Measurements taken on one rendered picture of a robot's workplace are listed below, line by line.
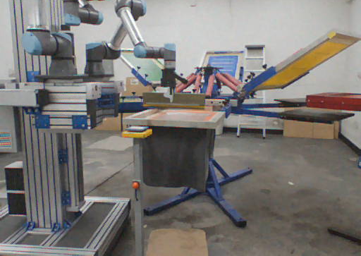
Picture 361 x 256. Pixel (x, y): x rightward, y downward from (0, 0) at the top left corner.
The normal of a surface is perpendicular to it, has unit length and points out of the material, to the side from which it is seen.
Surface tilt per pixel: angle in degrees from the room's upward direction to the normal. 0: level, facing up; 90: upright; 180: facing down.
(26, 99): 90
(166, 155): 92
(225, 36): 90
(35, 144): 90
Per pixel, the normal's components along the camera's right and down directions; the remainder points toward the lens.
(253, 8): -0.26, 0.15
